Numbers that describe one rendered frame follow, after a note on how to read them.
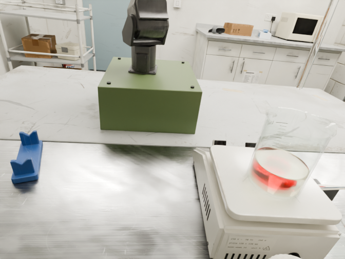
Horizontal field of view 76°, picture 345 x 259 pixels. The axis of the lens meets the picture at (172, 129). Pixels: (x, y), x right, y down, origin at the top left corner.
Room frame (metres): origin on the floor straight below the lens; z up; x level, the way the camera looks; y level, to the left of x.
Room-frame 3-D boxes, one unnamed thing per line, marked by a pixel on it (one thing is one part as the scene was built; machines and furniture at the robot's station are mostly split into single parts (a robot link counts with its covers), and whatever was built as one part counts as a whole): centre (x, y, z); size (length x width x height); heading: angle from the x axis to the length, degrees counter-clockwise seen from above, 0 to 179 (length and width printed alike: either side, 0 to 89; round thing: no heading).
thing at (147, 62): (0.53, 0.09, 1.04); 0.07 x 0.07 x 0.06; 3
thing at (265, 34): (2.92, -0.95, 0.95); 0.24 x 0.13 x 0.09; 171
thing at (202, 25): (3.27, -0.99, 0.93); 1.70 x 0.01 x 0.06; 98
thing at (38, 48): (2.15, 1.22, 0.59); 0.65 x 0.48 x 0.93; 98
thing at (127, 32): (0.53, 0.08, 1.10); 0.09 x 0.07 x 0.06; 124
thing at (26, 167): (0.28, 0.23, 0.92); 0.10 x 0.03 x 0.04; 26
